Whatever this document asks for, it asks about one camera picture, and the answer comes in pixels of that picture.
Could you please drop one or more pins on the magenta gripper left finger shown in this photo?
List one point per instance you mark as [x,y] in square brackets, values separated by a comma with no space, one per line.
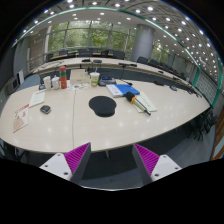
[71,165]

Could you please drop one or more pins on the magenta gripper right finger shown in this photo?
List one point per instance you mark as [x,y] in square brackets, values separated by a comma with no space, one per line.
[152,166]

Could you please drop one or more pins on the dark grey computer mouse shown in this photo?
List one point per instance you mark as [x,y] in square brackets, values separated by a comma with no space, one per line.
[45,109]

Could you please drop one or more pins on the black mouse pad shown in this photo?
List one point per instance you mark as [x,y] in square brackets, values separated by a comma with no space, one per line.
[103,106]

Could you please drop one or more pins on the red and white booklet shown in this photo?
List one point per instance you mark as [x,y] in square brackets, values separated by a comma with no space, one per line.
[20,118]

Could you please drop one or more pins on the white paper sheet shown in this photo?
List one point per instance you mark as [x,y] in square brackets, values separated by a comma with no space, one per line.
[37,98]

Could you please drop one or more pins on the colourful leaflet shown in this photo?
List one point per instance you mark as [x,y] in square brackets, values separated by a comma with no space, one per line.
[74,87]

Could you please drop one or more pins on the white book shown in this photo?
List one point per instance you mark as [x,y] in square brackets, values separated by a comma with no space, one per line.
[114,91]

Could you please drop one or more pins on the blue folder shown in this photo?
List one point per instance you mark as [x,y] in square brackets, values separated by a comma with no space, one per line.
[124,88]

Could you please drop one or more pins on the white mug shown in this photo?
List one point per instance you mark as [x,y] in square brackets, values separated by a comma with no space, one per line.
[55,83]

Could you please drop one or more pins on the beige cardboard box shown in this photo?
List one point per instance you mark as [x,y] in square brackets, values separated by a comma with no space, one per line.
[78,76]

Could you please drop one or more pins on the white paper cup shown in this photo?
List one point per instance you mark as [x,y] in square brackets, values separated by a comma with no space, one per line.
[47,82]

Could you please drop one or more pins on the green white drink cup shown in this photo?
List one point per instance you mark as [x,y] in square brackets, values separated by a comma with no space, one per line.
[94,78]

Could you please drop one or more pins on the red orange bottle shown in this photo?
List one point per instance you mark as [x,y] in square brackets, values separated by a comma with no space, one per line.
[63,77]

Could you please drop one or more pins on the grey concrete pillar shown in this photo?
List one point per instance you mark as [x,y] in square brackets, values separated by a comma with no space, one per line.
[143,42]

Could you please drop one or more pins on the black orange handled tool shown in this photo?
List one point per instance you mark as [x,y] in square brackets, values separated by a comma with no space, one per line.
[133,100]

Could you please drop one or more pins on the dark device with cables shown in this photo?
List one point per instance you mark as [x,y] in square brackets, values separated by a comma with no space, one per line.
[106,81]

